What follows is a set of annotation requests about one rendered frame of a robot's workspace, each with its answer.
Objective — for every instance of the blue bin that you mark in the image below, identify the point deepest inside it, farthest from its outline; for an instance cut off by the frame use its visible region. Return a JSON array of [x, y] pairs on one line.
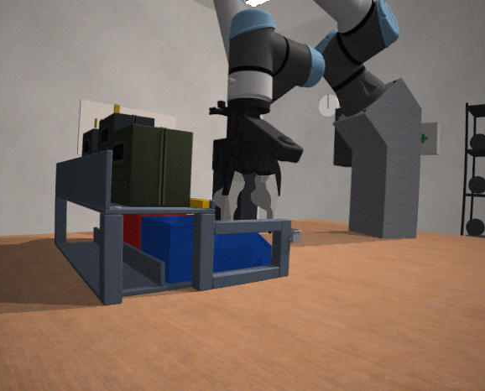
[[169, 239]]

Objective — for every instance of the yellow flat bar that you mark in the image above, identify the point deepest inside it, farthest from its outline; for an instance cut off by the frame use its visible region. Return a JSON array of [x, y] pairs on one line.
[[204, 204]]

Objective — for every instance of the olive green tool case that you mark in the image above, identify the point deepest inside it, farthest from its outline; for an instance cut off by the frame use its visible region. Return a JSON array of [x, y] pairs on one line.
[[151, 166]]

